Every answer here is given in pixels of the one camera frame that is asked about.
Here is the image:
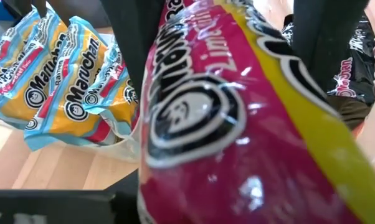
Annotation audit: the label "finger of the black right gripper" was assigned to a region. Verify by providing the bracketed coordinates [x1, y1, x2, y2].
[99, 0, 167, 98]
[290, 0, 371, 93]

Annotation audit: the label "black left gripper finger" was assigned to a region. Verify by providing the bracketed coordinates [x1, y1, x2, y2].
[105, 169, 142, 224]

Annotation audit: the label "black fire noodle packet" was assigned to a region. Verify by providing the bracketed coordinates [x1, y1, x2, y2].
[282, 12, 375, 107]

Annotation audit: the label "silver-blue snack packets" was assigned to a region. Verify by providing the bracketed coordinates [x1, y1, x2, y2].
[0, 30, 142, 164]

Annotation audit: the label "lime chili shrimp ramen packet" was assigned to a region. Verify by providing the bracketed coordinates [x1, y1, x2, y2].
[136, 0, 375, 224]

